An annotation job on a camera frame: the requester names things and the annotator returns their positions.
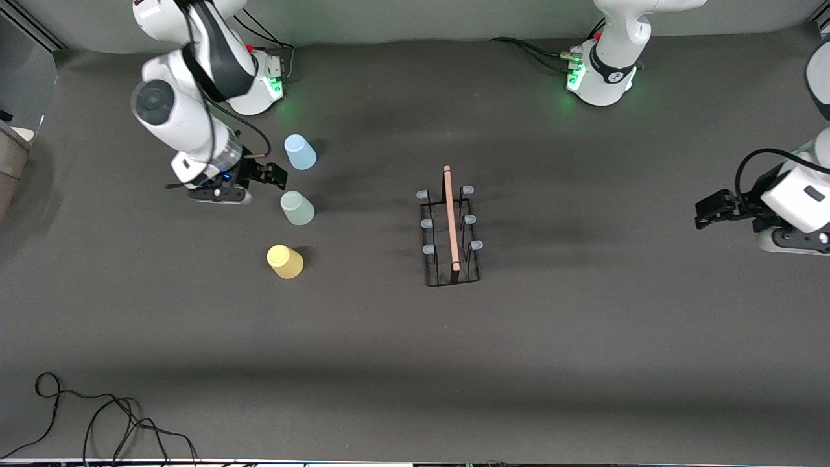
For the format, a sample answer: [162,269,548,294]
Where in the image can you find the pale green plastic cup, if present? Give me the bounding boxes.
[280,190,316,226]

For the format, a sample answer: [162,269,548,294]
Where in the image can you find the yellow plastic cup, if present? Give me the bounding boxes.
[267,244,304,280]

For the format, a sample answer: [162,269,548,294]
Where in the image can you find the black wire cup holder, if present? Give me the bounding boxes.
[416,165,484,288]

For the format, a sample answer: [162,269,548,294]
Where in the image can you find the light blue plastic cup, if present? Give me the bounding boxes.
[284,134,318,171]

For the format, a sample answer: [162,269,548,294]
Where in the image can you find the beige box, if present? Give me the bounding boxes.
[0,120,34,219]

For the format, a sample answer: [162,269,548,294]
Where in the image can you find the dark grey table cloth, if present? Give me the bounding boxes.
[0,26,830,465]

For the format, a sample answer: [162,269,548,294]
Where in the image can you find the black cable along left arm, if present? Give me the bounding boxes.
[735,148,819,215]

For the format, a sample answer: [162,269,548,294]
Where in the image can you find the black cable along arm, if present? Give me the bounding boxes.
[735,148,819,215]
[165,0,272,190]

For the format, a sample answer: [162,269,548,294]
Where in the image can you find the black cable along right arm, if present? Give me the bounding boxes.
[165,0,272,190]

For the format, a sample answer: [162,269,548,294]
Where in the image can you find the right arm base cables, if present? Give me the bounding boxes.
[232,6,296,84]

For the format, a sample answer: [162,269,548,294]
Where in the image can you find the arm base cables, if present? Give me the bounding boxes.
[232,6,296,84]
[490,18,607,72]

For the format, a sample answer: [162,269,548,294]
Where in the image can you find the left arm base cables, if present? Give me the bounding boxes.
[490,18,607,72]

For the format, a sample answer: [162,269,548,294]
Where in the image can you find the loose thin black cable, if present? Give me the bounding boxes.
[0,372,202,465]

